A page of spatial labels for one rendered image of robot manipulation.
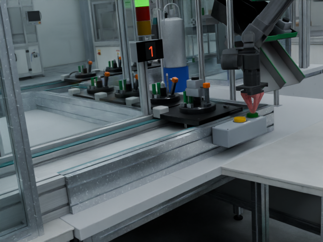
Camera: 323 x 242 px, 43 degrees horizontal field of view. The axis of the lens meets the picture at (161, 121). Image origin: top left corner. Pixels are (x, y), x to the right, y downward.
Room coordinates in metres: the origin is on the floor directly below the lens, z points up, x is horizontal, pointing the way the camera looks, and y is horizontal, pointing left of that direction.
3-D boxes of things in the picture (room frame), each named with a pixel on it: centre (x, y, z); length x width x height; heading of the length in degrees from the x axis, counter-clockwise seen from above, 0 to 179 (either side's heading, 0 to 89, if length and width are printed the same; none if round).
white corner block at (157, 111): (1.53, 0.00, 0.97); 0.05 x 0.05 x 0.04; 41
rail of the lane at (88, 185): (1.26, -0.08, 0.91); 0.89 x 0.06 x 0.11; 131
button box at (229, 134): (1.34, -0.26, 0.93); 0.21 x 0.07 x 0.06; 131
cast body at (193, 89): (1.52, -0.13, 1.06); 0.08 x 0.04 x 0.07; 41
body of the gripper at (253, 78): (1.38, -0.32, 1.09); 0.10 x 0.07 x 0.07; 131
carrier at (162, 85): (1.75, -0.02, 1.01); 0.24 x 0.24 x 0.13; 41
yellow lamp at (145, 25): (1.52, 0.04, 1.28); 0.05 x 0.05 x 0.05
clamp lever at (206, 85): (1.48, -0.17, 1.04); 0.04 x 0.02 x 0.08; 41
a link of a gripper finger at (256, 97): (1.39, -0.33, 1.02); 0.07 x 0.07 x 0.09; 41
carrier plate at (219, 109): (1.52, -0.14, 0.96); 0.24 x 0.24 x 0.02; 41
